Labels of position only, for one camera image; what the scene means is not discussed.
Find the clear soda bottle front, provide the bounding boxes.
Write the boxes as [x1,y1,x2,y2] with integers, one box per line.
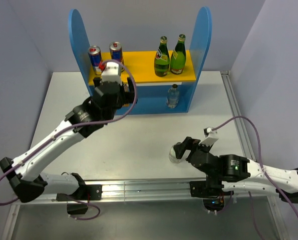
[169,142,181,164]

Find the Red Bull can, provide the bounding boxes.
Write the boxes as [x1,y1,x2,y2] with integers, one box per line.
[109,41,124,65]
[88,45,106,76]

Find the green Perrier bottle front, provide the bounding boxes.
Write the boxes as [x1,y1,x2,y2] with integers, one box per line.
[154,36,170,77]

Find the green perrier bottle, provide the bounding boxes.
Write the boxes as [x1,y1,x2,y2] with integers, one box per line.
[154,36,170,77]
[170,34,186,75]

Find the clear Chang soda bottle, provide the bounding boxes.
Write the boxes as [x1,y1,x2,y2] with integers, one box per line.
[166,84,180,109]

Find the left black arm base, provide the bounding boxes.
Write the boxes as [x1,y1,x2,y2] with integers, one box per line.
[56,183,102,216]

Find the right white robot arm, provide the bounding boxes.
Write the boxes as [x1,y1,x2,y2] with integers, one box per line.
[169,135,298,204]

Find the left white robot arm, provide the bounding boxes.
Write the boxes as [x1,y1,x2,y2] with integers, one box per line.
[0,77,137,203]

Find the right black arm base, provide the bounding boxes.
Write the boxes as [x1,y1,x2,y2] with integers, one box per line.
[189,180,233,211]

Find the blue and yellow shelf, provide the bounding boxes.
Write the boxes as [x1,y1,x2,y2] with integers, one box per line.
[68,6,212,115]

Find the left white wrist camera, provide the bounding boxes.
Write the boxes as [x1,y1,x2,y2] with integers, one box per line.
[99,59,122,85]

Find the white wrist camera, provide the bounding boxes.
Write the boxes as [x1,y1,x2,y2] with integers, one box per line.
[200,127,219,151]
[99,59,122,85]

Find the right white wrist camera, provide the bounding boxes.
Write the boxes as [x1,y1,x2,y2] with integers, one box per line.
[200,127,219,151]

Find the aluminium mounting rail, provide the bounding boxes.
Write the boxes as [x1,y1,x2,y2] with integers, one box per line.
[13,178,274,206]

